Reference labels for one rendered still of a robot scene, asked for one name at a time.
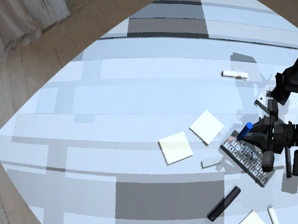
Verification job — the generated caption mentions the grey stylus with blue cap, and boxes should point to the grey stylus with blue cap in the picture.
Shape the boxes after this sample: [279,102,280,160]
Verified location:
[285,146,292,178]

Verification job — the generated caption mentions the dark grey keyboard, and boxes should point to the dark grey keyboard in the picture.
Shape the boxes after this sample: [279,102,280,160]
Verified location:
[220,129,276,187]

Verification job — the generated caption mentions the blue stylus with grey tip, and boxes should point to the blue stylus with grey tip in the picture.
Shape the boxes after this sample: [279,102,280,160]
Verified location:
[236,122,253,142]

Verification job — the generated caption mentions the dark grey cylinder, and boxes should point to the dark grey cylinder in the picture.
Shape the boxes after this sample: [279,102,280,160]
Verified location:
[208,186,241,222]

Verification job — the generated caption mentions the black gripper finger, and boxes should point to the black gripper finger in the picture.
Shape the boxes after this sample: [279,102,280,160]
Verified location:
[248,115,268,134]
[241,136,264,153]

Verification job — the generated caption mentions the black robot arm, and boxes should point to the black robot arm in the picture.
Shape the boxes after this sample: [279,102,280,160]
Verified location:
[270,58,298,176]

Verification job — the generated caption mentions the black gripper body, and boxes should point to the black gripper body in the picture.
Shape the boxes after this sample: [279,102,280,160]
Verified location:
[261,99,295,172]

